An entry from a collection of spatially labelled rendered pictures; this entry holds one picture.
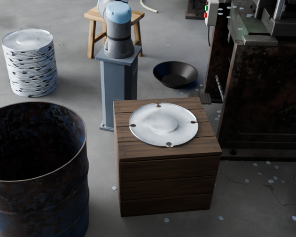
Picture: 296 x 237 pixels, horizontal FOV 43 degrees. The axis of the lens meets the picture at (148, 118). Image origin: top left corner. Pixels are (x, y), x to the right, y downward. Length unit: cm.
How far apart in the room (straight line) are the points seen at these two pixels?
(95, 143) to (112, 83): 34
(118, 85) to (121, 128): 40
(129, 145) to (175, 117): 27
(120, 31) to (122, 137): 53
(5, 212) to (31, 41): 124
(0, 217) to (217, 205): 92
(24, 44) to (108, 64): 64
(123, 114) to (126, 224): 46
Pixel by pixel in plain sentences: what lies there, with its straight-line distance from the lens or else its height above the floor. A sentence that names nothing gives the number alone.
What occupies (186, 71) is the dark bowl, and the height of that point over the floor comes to 3.
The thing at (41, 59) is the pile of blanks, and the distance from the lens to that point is 229.
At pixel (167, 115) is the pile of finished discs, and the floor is 36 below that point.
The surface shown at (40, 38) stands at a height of 31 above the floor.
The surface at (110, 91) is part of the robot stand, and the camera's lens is 193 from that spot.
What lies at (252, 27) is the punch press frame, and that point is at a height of 65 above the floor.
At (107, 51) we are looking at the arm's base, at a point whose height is 48.
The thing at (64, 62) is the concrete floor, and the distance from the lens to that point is 274.
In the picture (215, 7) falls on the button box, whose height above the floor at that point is 60.
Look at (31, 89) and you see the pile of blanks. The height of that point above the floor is 5.
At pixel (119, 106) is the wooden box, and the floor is 35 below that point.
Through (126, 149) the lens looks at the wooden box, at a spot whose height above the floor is 35.
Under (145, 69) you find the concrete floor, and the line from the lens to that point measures 264.
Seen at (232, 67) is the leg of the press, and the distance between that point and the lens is 171.
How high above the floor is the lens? 133
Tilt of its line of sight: 38 degrees down
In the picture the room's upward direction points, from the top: 3 degrees clockwise
